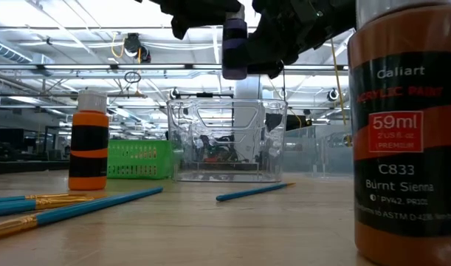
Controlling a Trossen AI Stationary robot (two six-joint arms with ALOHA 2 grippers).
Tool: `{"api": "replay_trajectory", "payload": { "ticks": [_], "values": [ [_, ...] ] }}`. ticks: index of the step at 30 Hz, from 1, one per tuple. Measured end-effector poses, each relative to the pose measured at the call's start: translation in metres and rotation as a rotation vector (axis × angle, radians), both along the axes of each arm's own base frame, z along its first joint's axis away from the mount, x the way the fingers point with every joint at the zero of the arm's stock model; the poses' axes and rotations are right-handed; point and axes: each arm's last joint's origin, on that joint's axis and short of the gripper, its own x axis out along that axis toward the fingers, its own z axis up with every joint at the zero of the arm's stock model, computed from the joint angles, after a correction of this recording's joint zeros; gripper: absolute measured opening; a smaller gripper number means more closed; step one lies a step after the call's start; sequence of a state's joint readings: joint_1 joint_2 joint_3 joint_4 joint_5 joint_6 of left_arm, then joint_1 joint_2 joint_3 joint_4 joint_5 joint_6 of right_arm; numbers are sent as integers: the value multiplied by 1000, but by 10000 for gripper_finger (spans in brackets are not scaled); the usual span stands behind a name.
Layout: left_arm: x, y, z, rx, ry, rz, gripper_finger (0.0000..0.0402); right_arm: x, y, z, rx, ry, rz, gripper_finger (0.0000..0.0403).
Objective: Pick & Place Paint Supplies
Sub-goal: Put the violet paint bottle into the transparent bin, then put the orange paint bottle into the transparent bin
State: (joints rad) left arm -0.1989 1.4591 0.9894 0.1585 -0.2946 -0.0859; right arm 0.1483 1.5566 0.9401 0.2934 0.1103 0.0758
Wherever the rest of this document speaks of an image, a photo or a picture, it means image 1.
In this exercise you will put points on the orange paint bottle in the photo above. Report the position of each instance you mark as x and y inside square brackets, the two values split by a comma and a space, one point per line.
[88, 147]

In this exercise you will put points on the black overhead camera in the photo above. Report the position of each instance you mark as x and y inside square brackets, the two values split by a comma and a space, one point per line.
[133, 43]

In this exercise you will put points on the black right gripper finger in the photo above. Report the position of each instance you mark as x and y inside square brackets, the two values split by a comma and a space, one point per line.
[265, 51]

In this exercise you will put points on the fine-tipped blue paintbrush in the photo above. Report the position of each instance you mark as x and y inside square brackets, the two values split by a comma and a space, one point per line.
[254, 191]

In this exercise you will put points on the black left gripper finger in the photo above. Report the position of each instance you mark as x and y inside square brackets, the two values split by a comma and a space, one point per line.
[214, 11]

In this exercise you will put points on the burnt sienna paint bottle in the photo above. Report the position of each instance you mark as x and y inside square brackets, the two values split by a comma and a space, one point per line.
[406, 166]

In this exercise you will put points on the clear plastic bin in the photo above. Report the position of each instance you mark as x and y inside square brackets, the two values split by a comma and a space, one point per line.
[225, 111]

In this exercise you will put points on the thick blue paintbrush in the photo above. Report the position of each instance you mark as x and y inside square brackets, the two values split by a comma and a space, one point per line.
[99, 205]

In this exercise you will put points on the purple paint bottle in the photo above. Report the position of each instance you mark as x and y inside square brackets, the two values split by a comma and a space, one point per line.
[234, 48]

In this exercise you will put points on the black metal table frame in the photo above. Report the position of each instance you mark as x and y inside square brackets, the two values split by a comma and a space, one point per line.
[26, 166]

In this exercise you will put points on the green plastic basket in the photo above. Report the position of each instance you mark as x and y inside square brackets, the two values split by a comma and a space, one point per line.
[136, 159]

